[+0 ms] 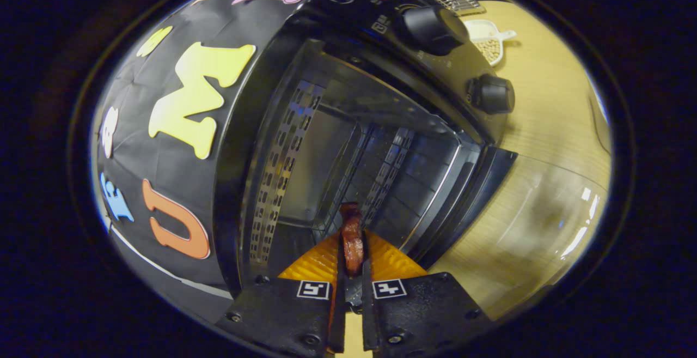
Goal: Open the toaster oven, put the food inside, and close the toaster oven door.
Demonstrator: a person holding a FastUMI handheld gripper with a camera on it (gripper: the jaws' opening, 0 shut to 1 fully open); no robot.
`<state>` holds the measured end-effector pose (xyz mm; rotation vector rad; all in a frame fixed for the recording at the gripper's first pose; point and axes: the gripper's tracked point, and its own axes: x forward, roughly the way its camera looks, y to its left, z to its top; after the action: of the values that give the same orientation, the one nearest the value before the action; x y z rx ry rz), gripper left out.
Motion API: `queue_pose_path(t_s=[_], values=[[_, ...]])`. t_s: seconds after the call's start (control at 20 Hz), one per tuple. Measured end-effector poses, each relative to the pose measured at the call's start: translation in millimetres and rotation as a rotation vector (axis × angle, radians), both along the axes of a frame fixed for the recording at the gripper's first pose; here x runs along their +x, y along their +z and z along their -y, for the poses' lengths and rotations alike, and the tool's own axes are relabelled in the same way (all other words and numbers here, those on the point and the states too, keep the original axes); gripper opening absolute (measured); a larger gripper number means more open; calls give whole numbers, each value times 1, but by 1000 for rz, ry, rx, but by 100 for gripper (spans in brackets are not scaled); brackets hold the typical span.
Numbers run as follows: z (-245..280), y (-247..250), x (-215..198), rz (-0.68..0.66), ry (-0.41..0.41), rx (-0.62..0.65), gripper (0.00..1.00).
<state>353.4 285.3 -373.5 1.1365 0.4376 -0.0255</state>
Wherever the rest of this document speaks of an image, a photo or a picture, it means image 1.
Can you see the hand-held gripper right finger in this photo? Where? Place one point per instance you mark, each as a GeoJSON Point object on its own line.
{"type": "Point", "coordinates": [425, 309]}

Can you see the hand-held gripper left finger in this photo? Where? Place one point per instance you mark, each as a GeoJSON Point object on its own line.
{"type": "Point", "coordinates": [277, 314]}

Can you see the brown meat strip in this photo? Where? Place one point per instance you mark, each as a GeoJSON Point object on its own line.
{"type": "Point", "coordinates": [352, 238]}

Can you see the black toaster oven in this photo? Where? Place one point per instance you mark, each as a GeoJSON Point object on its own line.
{"type": "Point", "coordinates": [435, 31]}

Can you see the white divided bean dish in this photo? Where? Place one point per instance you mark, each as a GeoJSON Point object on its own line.
{"type": "Point", "coordinates": [490, 44]}

